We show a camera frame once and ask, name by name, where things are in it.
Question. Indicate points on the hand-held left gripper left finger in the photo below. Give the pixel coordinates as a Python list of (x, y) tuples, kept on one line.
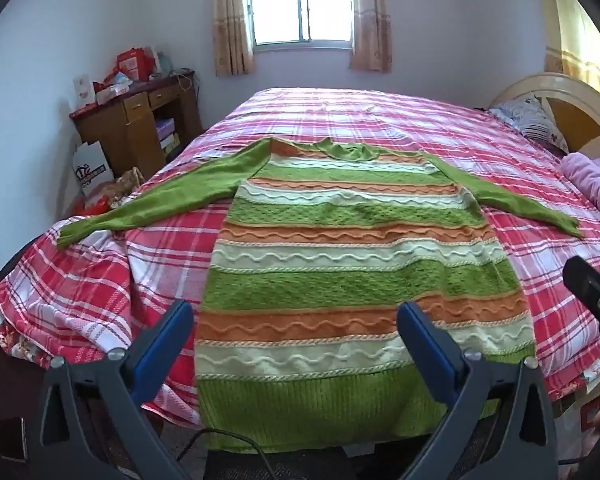
[(166, 345)]

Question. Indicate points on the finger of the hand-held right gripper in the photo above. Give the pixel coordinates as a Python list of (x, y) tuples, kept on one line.
[(587, 285)]

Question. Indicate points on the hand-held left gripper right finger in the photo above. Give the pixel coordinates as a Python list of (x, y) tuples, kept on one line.
[(425, 350)]

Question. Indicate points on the green orange striped knit sweater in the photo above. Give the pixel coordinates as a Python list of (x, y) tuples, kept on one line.
[(330, 270)]

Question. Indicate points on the pink quilt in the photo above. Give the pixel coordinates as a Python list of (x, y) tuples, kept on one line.
[(597, 180)]

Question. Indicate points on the floral quilt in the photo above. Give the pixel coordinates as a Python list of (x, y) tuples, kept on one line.
[(15, 342)]

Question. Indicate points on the red plastic bag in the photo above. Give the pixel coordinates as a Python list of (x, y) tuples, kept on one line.
[(94, 205)]

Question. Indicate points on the brown woven basket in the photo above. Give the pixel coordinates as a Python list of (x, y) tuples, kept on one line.
[(127, 185)]

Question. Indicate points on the cream wooden headboard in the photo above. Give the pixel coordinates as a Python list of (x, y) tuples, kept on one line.
[(580, 115)]

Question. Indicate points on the grey patterned pillow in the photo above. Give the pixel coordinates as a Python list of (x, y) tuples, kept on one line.
[(532, 120)]

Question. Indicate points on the dark phone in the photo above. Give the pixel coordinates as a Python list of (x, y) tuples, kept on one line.
[(7, 437)]

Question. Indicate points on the white paper bag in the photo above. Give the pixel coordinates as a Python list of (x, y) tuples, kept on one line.
[(92, 167)]

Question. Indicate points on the stack of boxes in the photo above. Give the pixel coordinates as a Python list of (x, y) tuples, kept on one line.
[(167, 135)]

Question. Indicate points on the brown wooden desk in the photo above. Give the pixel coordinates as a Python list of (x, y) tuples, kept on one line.
[(135, 132)]

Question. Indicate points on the red plaid bed blanket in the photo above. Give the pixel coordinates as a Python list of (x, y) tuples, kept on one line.
[(380, 115)]

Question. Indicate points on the yellow curtain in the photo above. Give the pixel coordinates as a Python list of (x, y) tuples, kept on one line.
[(577, 45)]

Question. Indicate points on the white tissue pack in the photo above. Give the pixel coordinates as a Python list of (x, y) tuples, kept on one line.
[(111, 94)]

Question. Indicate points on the red gift box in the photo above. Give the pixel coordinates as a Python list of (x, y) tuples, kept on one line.
[(132, 65)]

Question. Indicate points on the beige patterned curtain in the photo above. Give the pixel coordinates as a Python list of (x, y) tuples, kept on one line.
[(372, 20), (232, 25)]

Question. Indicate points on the window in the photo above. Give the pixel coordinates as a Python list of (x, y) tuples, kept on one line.
[(300, 2)]

